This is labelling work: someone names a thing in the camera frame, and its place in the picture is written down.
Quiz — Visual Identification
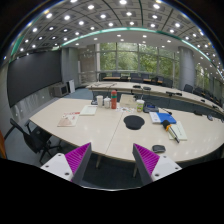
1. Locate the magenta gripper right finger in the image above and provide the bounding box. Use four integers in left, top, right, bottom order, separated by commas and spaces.
132, 143, 181, 185

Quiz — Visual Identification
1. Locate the large dark wall screen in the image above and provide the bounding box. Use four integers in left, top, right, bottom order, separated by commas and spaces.
7, 51, 62, 106

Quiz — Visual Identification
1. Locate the white paper sheet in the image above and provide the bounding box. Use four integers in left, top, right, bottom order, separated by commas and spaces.
80, 105, 97, 116

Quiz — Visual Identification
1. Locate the red white booklet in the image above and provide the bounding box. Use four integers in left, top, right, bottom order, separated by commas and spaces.
58, 112, 80, 127

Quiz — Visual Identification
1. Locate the white notebook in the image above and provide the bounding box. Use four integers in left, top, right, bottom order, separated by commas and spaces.
172, 121, 187, 141

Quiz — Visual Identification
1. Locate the green white paper cup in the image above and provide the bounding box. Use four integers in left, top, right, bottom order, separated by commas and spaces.
136, 99, 145, 112

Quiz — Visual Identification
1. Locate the black office chair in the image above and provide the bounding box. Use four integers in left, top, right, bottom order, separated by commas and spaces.
10, 119, 61, 162

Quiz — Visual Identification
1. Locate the white cup with lid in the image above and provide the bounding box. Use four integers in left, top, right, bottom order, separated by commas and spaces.
104, 97, 111, 109

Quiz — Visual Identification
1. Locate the beige cardboard box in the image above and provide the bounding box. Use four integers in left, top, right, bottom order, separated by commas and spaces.
120, 94, 136, 108

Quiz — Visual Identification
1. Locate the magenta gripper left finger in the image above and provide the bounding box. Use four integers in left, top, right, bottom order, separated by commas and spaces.
42, 143, 92, 185

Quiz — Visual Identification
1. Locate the grey desk phone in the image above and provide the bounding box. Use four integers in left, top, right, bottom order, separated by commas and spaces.
143, 104, 159, 113

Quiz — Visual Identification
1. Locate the orange black handled tool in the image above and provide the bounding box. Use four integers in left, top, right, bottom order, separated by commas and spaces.
162, 120, 180, 142

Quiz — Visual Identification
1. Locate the black computer mouse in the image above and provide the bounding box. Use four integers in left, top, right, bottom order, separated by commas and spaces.
152, 145, 166, 153

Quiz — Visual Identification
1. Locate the grey cabinet unit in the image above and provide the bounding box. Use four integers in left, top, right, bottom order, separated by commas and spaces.
50, 84, 69, 98

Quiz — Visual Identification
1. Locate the red drink bottle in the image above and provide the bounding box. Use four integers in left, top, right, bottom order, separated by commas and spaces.
111, 90, 117, 109

